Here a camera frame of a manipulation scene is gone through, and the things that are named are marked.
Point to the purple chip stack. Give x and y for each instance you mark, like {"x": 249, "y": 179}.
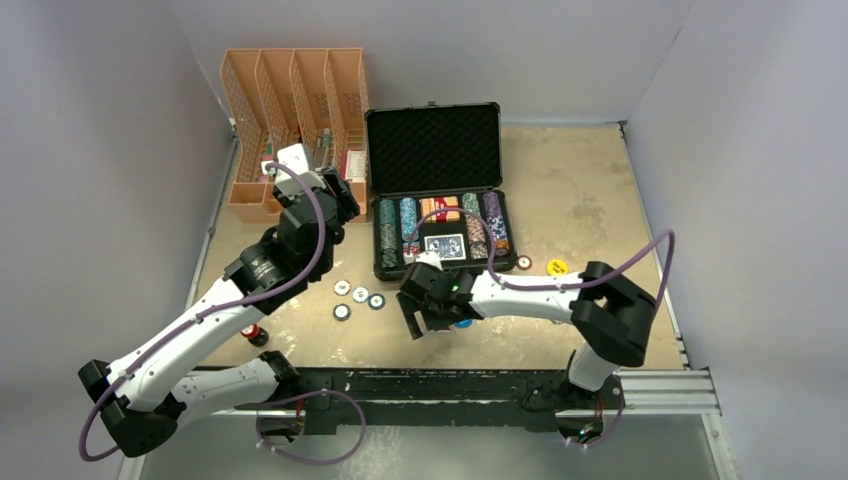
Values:
{"x": 492, "y": 205}

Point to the silver stapler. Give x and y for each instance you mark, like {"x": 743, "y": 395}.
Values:
{"x": 323, "y": 156}

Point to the blue white chip stack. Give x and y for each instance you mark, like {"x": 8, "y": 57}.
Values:
{"x": 498, "y": 229}

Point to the white teal chip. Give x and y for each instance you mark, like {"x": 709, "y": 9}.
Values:
{"x": 360, "y": 294}

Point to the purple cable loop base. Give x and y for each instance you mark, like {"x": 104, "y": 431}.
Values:
{"x": 312, "y": 424}

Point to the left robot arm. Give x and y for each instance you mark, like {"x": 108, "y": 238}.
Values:
{"x": 141, "y": 399}

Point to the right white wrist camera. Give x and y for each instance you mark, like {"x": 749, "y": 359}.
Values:
{"x": 429, "y": 258}

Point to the red white poker chip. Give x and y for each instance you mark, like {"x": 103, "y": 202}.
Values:
{"x": 524, "y": 262}

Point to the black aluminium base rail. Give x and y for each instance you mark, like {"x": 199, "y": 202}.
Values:
{"x": 537, "y": 401}

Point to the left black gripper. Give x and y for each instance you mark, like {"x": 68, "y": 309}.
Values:
{"x": 347, "y": 207}

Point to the white red small box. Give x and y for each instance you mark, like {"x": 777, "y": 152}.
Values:
{"x": 356, "y": 166}

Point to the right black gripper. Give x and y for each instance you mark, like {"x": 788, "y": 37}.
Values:
{"x": 415, "y": 321}

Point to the orange blue chip stack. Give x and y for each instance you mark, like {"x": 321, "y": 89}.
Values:
{"x": 478, "y": 246}

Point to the green white chip stack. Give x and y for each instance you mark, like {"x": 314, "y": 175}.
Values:
{"x": 471, "y": 205}

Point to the red black stamp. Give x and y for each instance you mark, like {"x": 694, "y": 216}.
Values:
{"x": 255, "y": 335}

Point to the red gold card deck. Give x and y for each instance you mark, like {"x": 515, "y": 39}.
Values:
{"x": 443, "y": 208}

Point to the yellow big blind button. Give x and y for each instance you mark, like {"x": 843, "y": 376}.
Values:
{"x": 557, "y": 267}

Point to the blue card deck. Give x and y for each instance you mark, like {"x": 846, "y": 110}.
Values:
{"x": 448, "y": 247}

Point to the light blue chip stack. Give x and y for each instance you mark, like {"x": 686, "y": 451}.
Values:
{"x": 408, "y": 209}

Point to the red yellow chip stack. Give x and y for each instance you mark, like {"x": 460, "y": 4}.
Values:
{"x": 502, "y": 247}

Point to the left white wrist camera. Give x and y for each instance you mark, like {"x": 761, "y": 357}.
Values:
{"x": 291, "y": 166}

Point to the peach plastic desk organizer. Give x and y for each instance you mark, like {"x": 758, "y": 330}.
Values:
{"x": 291, "y": 95}

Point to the dark teal chip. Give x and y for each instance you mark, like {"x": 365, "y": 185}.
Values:
{"x": 376, "y": 301}

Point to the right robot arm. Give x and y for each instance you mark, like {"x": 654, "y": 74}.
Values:
{"x": 613, "y": 315}

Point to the black poker chip case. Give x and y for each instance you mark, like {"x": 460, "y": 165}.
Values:
{"x": 431, "y": 151}

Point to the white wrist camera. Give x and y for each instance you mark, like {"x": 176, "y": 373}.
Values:
{"x": 429, "y": 258}
{"x": 291, "y": 166}

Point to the white chip far left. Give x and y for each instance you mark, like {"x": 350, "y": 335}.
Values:
{"x": 342, "y": 287}

